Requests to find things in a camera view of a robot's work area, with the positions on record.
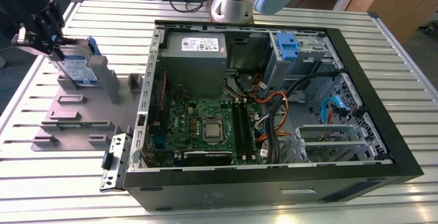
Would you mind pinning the wooden cabinet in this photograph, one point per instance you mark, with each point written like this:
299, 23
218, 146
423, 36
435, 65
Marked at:
403, 3

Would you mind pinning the grey parts rack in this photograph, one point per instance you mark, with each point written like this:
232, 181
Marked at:
88, 111

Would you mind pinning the black case fan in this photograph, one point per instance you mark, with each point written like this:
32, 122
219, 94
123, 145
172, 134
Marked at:
158, 88

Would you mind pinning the green motherboard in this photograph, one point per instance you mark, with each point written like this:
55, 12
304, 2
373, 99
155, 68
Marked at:
184, 111

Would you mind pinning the hinged silver slot bracket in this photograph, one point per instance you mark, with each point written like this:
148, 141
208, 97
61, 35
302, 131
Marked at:
118, 157

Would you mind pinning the green RAM stick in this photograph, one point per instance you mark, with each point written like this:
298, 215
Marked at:
85, 124

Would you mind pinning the blue drive cage latch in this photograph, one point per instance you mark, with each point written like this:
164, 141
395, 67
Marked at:
287, 47

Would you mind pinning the hard disk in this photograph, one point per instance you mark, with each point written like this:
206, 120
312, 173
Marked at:
76, 67

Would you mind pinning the silver CPU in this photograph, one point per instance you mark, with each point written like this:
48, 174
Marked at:
212, 129

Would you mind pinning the blue expansion slot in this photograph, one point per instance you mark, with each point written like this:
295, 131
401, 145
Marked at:
159, 142

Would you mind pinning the grey metal drive cage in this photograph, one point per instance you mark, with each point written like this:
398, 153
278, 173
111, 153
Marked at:
307, 65

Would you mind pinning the grey power supply box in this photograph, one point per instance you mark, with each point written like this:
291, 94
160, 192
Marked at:
191, 72

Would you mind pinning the black RAM slot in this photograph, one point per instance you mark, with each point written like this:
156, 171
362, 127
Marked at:
239, 126
247, 126

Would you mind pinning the black open PC case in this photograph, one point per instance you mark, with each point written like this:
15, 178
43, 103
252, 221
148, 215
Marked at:
239, 190

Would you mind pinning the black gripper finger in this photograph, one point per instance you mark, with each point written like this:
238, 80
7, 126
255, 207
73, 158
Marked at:
33, 43
51, 21

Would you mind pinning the black graphics card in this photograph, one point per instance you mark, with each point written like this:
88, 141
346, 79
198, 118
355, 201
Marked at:
204, 157

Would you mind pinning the silver disk bay cage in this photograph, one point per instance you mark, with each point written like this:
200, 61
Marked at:
331, 143

